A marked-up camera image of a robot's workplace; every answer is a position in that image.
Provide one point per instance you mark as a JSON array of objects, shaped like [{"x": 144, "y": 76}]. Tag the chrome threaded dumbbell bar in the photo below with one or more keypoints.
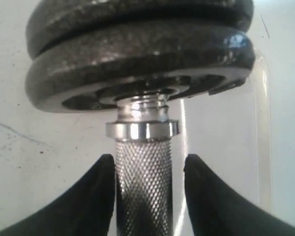
[{"x": 143, "y": 165}]

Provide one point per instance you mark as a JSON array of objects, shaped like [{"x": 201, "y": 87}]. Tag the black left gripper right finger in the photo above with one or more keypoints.
[{"x": 215, "y": 209}]

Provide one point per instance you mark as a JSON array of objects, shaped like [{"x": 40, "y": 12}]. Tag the white rectangular plastic tray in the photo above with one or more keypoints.
[{"x": 231, "y": 133}]

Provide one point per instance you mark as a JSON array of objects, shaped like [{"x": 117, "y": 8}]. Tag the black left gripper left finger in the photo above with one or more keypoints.
[{"x": 85, "y": 209}]

